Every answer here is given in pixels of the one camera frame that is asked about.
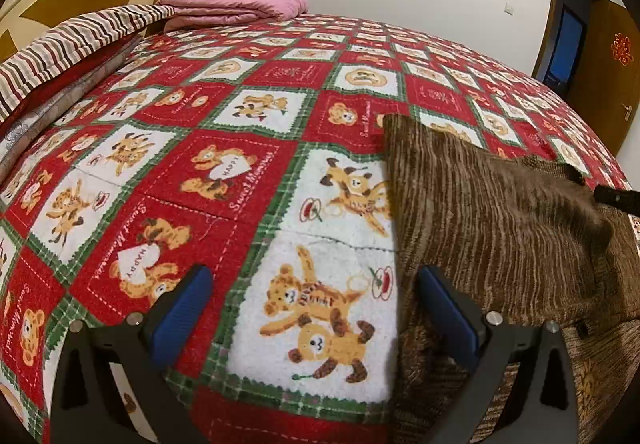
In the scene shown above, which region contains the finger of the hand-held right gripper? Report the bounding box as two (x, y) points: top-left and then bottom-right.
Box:
(593, 184), (640, 216)

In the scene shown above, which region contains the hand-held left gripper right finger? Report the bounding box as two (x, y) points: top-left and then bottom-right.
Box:
(416, 266), (590, 444)

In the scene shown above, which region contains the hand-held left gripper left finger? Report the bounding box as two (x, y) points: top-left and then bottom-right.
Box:
(47, 265), (216, 444)

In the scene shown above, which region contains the brown knitted garment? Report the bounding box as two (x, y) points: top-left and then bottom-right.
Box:
(382, 114), (640, 444)

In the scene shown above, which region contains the brown wooden door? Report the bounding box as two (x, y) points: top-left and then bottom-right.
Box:
(582, 0), (640, 156)

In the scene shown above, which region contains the red bear printed blanket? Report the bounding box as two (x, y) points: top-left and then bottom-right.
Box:
(0, 13), (640, 444)

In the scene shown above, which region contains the red door decoration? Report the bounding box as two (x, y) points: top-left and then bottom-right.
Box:
(608, 33), (635, 67)

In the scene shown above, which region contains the striped pillow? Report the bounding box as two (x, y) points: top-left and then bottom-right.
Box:
(0, 3), (177, 122)

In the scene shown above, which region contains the pink folded blanket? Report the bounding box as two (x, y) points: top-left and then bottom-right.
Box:
(155, 0), (309, 33)

